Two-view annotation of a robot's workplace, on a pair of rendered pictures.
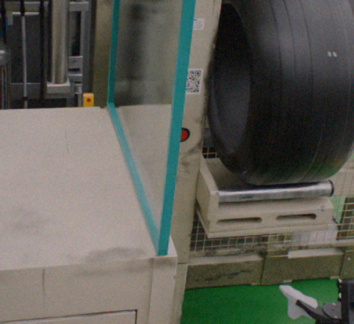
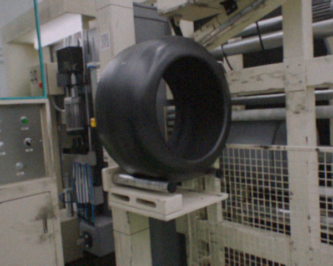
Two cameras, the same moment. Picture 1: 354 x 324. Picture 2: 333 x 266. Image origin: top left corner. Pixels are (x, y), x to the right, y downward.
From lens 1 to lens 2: 2.47 m
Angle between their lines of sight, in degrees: 65
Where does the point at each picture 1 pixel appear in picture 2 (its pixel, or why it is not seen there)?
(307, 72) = (108, 75)
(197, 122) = not seen: hidden behind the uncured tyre
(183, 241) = (124, 216)
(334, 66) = (121, 69)
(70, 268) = not seen: outside the picture
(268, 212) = (131, 193)
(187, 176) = not seen: hidden behind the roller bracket
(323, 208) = (159, 199)
